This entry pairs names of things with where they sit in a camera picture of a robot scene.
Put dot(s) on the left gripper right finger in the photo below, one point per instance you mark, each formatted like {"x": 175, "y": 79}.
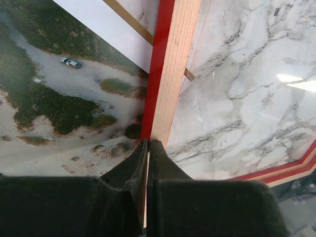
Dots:
{"x": 179, "y": 206}

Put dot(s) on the landscape photo print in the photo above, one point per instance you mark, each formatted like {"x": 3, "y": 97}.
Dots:
{"x": 73, "y": 83}

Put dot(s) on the clear acrylic frame sheet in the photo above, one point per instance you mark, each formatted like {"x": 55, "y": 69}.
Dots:
{"x": 252, "y": 103}

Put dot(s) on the red wooden picture frame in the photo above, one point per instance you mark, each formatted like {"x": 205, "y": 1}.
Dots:
{"x": 176, "y": 26}

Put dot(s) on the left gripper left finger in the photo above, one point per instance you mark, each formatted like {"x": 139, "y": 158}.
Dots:
{"x": 111, "y": 205}

